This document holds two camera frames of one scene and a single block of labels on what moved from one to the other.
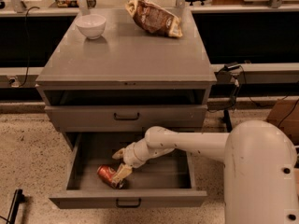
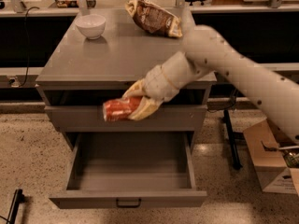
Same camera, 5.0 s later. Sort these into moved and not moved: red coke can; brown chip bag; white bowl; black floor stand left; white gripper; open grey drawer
Moved: red coke can; white gripper
Not moved: black floor stand left; white bowl; brown chip bag; open grey drawer
